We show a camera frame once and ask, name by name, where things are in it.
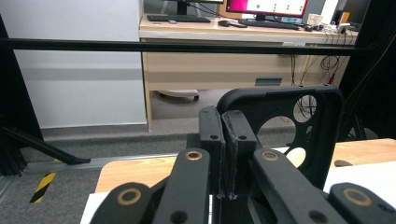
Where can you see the yellow black hazard tape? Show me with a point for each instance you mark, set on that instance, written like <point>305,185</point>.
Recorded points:
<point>43,187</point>

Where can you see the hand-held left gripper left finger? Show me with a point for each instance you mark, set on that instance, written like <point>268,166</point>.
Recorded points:
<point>214,137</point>

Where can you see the office chair base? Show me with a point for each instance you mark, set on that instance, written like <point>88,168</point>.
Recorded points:
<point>180,93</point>

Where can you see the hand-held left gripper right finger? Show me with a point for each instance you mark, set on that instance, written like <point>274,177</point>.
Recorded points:
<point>238,137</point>

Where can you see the black diagonal frame brace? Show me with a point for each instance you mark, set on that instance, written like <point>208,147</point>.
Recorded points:
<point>46,147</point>

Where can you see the black keyboard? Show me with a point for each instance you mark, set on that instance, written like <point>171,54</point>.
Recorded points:
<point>267,25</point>
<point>177,18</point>

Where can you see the monitor with pink screen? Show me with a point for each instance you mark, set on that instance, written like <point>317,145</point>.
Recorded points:
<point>267,6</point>

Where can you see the black curtain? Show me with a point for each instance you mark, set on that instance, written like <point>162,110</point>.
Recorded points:
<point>373,77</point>
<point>15,109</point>

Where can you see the wooden office desk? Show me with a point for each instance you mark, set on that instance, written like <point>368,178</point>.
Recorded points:
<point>218,68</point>

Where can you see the black horizontal frame bar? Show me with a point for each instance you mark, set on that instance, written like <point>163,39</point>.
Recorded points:
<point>155,46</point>

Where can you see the small white box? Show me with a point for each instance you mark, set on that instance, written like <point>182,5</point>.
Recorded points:
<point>314,20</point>

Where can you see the aluminium floor rail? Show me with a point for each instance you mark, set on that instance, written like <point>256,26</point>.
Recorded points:
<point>124,160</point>

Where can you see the black monitor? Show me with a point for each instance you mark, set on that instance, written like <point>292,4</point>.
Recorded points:
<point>186,4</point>

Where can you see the black phone case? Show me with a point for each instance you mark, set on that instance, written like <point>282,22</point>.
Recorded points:
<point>327,140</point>

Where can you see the black computer mouse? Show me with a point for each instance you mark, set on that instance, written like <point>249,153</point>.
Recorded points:
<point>223,23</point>

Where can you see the white cabinet panel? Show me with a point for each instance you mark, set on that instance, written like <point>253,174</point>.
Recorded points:
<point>77,87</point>

